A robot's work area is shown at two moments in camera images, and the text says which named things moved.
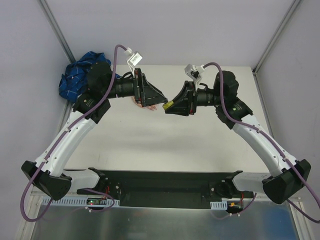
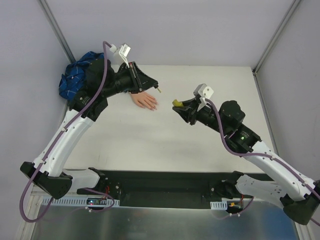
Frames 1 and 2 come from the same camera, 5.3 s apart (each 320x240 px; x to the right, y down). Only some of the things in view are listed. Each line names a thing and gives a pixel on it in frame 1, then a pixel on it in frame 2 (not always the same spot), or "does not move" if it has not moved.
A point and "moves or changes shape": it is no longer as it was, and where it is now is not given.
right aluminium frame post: (294, 5) does not move
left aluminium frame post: (46, 12) does not move
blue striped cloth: (73, 82) does not move
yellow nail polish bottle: (167, 105) moves or changes shape
